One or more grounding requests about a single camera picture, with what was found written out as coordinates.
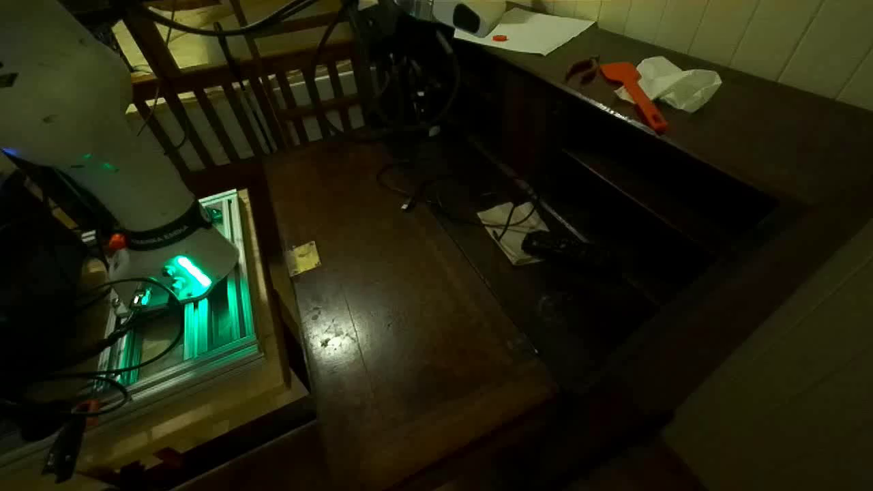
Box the white paper under cables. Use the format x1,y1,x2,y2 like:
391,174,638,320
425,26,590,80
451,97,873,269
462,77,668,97
475,198,554,268

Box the white paper sheet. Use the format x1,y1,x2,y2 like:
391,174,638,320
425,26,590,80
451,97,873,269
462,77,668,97
451,5,598,60

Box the black clamp with red grip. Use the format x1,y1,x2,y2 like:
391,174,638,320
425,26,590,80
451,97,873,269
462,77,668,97
39,397,104,485

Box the tan sticky note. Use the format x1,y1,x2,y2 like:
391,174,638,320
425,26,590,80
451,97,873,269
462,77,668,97
284,236,324,279

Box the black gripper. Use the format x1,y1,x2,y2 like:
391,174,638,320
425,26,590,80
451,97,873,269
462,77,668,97
355,0,458,103

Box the orange plastic scraper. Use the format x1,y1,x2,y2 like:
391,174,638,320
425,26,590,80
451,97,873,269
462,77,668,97
598,60,672,135

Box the red and black hand tool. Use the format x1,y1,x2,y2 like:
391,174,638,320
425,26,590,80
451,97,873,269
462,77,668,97
561,56,602,88

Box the crumpled white plastic bag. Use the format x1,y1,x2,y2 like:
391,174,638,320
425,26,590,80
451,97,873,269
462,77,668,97
613,55,725,118

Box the bundle of black robot cables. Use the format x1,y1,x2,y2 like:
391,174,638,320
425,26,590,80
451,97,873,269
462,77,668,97
0,269,189,412

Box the black cable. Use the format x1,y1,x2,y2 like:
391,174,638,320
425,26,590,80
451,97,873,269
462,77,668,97
373,134,539,243

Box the black device on shelf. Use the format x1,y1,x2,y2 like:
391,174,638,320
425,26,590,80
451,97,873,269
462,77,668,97
522,225,594,268

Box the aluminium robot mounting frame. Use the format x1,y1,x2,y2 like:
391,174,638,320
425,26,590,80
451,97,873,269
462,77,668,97
93,186,267,403

